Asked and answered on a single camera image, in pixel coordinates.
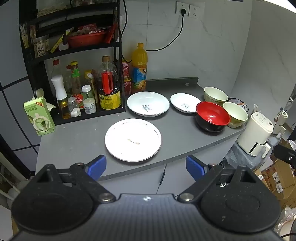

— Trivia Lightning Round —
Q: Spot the red and black bowl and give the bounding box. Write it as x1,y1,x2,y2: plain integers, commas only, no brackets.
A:
195,101,231,133

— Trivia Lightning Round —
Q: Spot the red basket on shelf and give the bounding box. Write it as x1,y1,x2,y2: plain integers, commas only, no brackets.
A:
67,31,106,48

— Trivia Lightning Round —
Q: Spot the cream bowl patterned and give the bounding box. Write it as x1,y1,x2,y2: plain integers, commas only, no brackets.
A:
204,86,229,106

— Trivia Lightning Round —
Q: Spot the small white plate cross logo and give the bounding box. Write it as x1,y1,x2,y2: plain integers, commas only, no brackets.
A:
170,93,201,114

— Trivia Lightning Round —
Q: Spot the white plate blue script logo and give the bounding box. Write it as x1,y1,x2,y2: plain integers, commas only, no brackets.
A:
126,91,170,118

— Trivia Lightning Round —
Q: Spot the white cap green bottle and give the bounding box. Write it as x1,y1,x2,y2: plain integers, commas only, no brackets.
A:
82,85,94,100

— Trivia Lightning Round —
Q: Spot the small white label jar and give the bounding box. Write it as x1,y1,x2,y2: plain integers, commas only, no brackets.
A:
83,97,96,114

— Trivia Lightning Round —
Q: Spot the brown pot with trash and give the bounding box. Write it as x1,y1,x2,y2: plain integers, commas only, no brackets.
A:
228,97,249,112

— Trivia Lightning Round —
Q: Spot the clear spice shaker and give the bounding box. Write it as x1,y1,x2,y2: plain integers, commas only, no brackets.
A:
67,97,81,118

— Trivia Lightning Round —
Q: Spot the cream electric kettle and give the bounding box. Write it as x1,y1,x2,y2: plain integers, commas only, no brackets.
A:
237,111,273,159

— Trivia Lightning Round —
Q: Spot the white wall socket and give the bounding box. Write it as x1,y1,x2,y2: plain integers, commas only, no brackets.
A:
176,1,204,19

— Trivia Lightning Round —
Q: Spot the orange juice bottle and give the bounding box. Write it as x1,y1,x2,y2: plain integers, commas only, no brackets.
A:
132,43,148,93

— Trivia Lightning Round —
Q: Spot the red cola can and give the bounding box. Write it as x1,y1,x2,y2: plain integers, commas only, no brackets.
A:
121,60,130,79
124,78,132,95

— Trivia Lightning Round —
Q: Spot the green label sauce bottle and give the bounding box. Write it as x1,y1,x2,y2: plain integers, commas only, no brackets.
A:
70,61,84,109

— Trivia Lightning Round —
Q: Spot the red cola can lower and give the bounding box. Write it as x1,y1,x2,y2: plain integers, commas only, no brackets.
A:
124,78,132,95

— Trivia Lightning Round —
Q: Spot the red cola can upper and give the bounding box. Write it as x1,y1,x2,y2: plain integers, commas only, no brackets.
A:
121,60,130,79

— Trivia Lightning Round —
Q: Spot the green tea carton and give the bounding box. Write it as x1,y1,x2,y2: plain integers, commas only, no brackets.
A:
23,96,56,136

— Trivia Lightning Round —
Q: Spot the white top oil dispenser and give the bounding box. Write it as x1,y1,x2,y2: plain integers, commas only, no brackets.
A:
51,74,71,120

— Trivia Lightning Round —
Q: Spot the black power cable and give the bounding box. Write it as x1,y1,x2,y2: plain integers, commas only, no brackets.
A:
119,0,187,61

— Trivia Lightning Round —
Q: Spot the large soy sauce bottle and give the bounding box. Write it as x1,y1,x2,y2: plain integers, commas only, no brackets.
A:
97,55,121,110

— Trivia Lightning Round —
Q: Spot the large white plate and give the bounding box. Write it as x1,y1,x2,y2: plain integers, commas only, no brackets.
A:
104,118,162,163

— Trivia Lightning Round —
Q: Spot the black metal kitchen rack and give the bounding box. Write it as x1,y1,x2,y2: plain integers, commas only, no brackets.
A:
18,0,127,126

